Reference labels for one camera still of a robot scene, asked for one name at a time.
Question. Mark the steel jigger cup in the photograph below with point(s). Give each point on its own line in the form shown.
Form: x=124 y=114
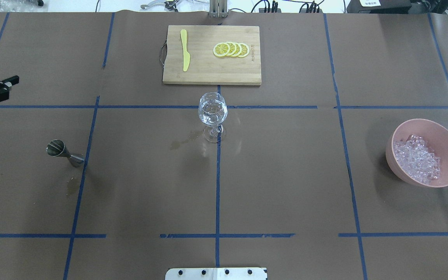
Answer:
x=57 y=148

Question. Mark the clear wine glass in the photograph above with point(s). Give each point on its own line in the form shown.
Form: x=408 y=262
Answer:
x=212 y=112

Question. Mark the pink bowl with ice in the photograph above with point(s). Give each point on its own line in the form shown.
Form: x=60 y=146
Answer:
x=417 y=153

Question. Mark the yellow plastic knife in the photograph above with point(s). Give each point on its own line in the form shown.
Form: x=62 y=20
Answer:
x=185 y=53

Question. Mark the bamboo cutting board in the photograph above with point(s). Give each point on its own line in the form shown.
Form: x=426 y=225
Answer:
x=207 y=69

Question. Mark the black box device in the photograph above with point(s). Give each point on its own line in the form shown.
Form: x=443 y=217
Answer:
x=378 y=7

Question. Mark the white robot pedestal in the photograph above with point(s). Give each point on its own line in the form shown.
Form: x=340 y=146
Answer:
x=238 y=273

